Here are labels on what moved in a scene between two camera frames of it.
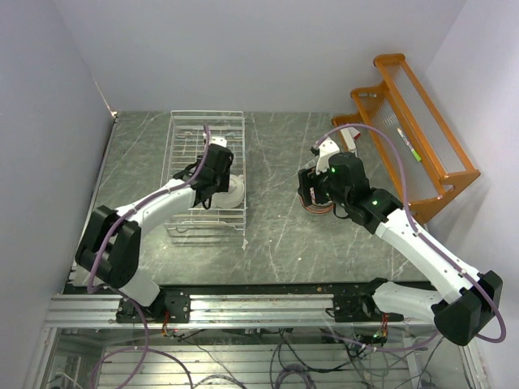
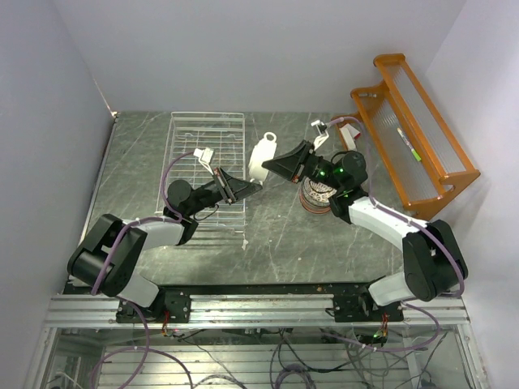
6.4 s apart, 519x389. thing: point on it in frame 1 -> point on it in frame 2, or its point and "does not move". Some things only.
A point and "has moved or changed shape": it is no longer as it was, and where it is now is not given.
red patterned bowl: x=318 y=208 does not move
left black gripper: x=224 y=185 -> x=235 y=189
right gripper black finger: x=309 y=177 -> x=293 y=163
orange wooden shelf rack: x=410 y=134 does not move
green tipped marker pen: x=412 y=151 does not move
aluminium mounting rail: x=215 y=311 does not move
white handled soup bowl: x=233 y=198 has moved or changed shape
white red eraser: x=349 y=135 does not move
